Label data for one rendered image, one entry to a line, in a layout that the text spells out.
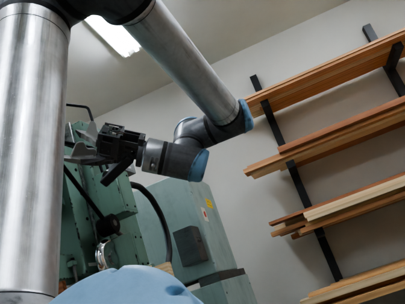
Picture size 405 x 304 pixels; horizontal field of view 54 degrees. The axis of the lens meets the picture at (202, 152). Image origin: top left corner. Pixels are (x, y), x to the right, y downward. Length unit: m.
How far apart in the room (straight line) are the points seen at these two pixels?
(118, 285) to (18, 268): 0.15
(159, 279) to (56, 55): 0.41
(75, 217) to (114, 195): 0.13
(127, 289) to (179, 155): 0.73
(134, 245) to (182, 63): 0.61
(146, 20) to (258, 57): 2.96
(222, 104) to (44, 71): 0.50
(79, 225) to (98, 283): 0.95
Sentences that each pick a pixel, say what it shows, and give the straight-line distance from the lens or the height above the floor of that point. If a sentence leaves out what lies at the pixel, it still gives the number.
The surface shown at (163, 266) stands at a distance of 1.01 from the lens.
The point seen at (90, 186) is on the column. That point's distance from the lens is 1.37.
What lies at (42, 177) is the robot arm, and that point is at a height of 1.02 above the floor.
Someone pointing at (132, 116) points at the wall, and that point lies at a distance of 3.84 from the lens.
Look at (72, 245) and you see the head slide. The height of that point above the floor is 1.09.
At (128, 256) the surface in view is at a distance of 1.24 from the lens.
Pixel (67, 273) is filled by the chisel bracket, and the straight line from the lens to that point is 1.23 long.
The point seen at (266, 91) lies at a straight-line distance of 2.98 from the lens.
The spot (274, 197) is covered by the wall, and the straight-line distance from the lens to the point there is 3.29.
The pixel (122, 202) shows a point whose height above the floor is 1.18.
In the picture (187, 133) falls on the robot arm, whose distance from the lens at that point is 1.10.
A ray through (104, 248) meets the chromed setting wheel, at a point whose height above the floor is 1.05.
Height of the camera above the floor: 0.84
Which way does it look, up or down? 19 degrees up
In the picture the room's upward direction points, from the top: 19 degrees counter-clockwise
